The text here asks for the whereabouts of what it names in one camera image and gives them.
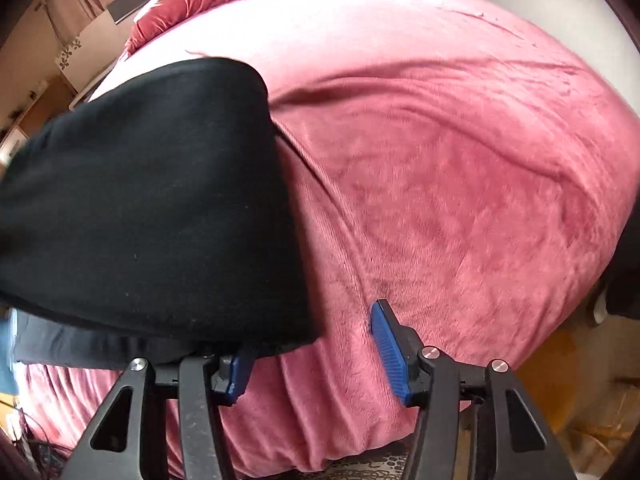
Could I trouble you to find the patterned floor mat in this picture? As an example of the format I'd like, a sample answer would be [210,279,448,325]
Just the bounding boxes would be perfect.
[235,440,416,480]

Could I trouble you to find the pink bed blanket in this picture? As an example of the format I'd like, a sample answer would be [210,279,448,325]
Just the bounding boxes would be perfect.
[15,0,640,478]

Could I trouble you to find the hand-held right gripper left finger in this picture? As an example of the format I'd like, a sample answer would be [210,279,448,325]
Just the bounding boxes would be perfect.
[57,342,258,480]

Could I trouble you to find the white and wood cabinet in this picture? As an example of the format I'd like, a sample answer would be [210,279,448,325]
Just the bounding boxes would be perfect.
[0,77,76,161]

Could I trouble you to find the black pants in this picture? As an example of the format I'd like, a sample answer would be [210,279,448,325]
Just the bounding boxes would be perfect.
[0,57,323,371]

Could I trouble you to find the white flower-print nightstand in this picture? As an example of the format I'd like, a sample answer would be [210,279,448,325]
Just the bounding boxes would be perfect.
[55,25,136,106]

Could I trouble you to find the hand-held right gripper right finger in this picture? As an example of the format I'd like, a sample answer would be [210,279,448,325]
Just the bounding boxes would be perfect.
[370,299,576,480]

